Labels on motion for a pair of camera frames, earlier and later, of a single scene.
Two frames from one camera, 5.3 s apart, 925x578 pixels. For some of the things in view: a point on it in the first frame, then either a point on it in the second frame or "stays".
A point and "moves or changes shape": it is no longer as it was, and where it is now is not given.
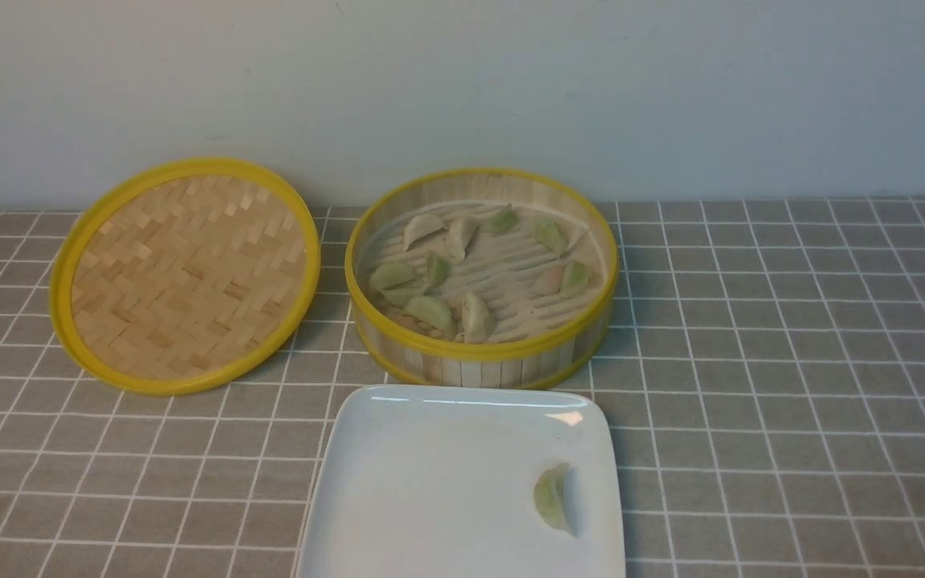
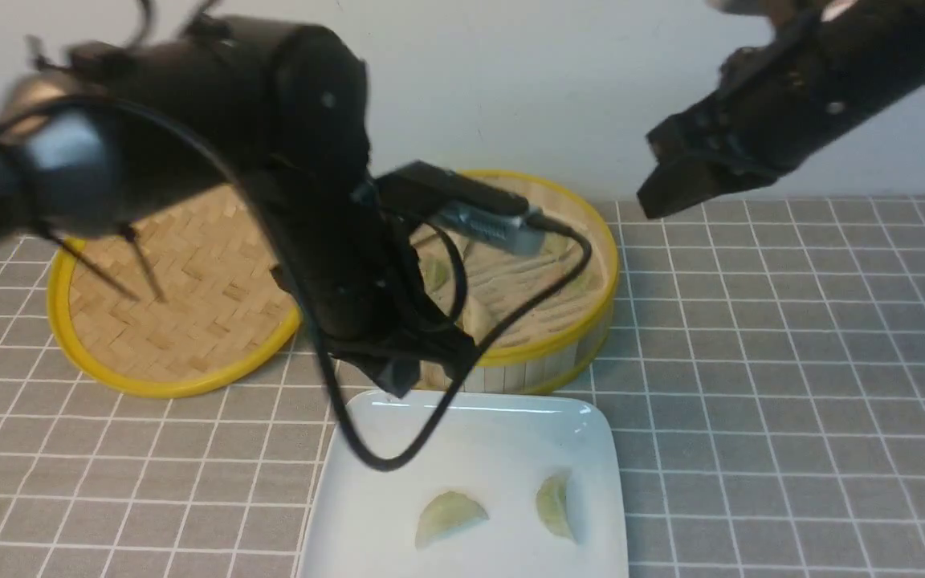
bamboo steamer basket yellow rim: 481,278 stays
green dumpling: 430,313 moves or changes shape
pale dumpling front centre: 478,319 stays
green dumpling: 438,270 stays
